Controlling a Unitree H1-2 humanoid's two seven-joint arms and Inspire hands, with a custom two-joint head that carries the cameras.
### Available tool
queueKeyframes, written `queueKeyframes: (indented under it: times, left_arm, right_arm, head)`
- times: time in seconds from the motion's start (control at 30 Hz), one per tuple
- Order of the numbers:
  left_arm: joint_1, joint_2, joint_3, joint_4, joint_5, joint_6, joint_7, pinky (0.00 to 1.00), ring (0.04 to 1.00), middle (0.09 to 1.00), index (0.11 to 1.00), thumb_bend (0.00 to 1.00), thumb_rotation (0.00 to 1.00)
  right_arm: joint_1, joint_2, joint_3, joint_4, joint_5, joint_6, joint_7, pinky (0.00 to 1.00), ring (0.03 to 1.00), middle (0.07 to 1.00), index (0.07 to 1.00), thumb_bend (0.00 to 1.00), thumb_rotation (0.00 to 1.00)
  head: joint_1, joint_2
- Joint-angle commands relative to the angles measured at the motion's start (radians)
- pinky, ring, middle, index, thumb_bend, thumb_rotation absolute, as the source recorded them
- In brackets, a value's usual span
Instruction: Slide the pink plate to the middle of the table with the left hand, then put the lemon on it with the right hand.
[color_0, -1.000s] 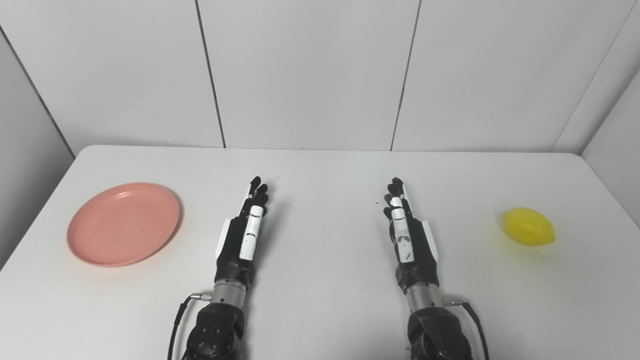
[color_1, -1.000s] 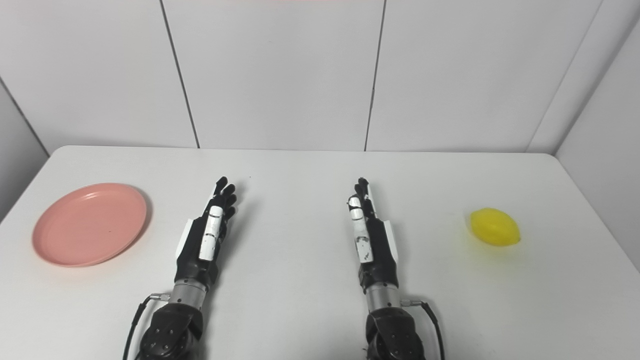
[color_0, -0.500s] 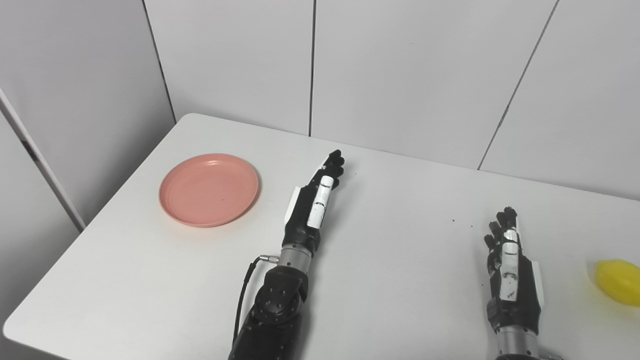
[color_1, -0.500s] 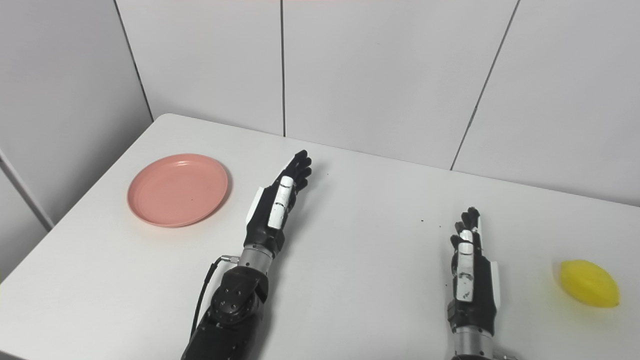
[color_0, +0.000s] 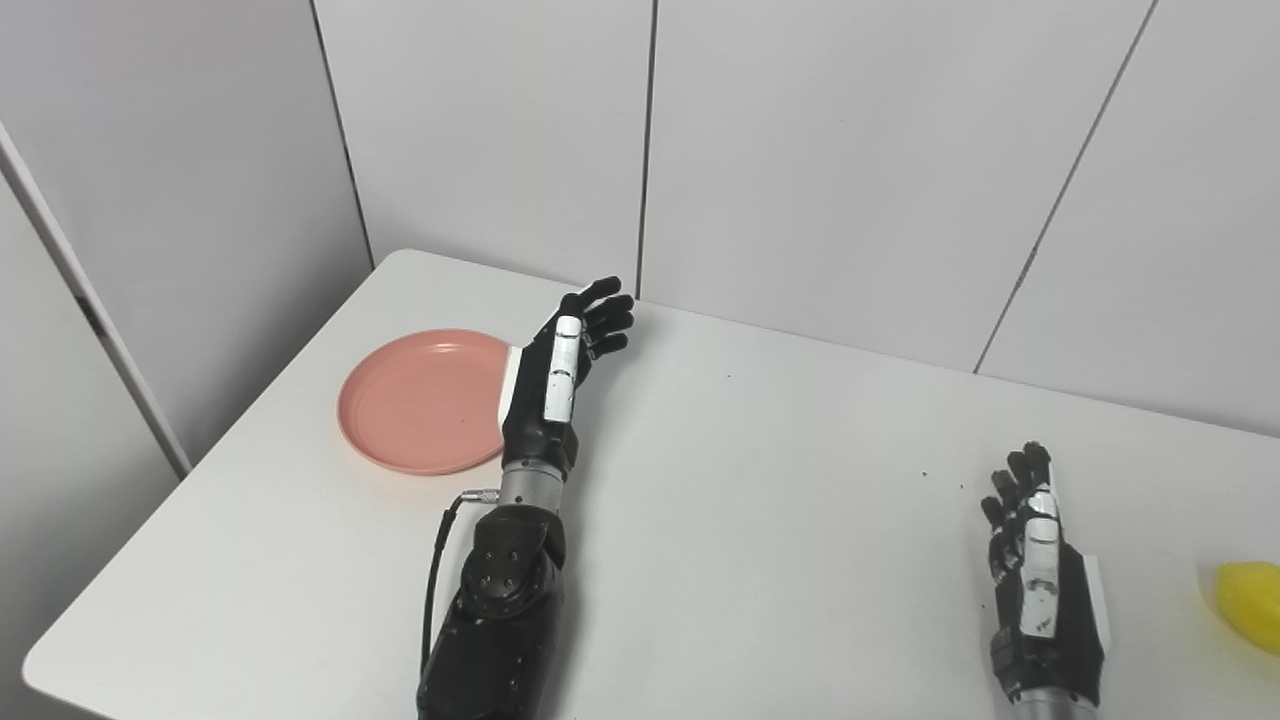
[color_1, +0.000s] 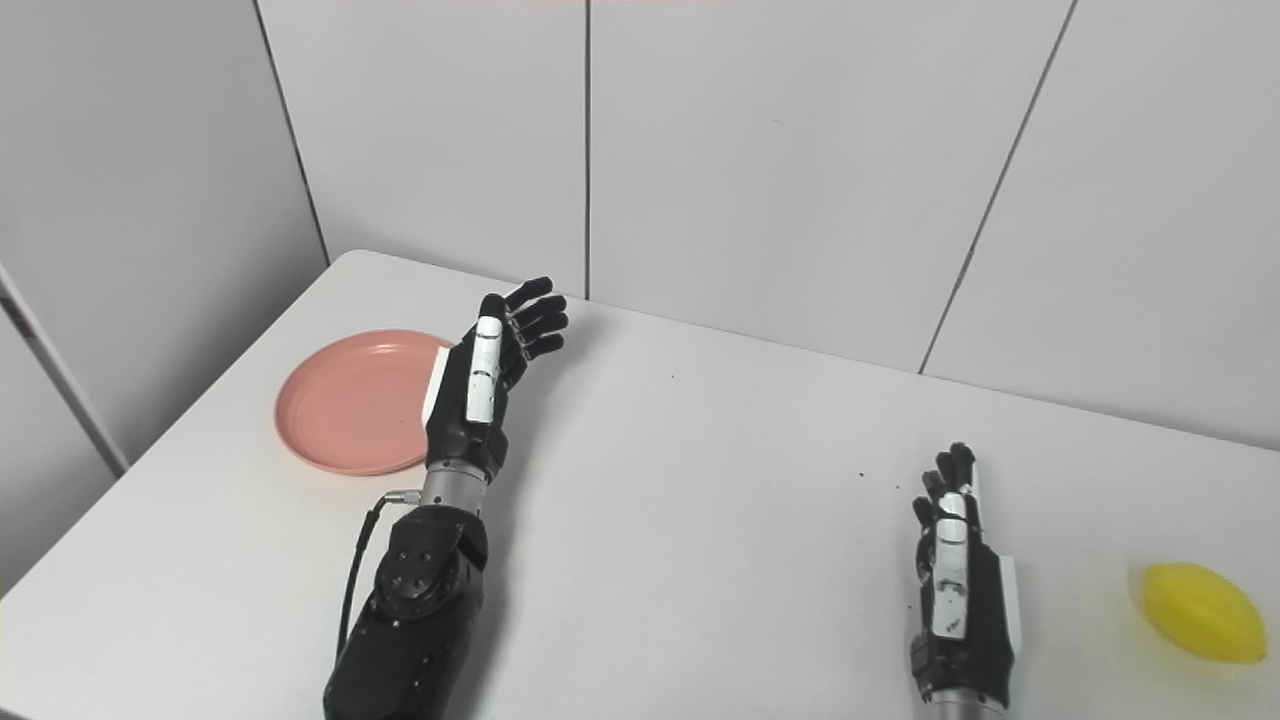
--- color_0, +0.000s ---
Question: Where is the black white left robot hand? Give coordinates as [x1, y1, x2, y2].
[497, 277, 637, 484]

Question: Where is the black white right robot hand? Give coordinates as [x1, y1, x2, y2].
[980, 441, 1112, 707]

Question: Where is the pink round plate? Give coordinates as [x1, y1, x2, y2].
[337, 330, 517, 477]

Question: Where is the yellow lemon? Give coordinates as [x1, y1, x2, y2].
[1215, 561, 1280, 656]

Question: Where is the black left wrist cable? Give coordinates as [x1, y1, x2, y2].
[420, 488, 501, 683]

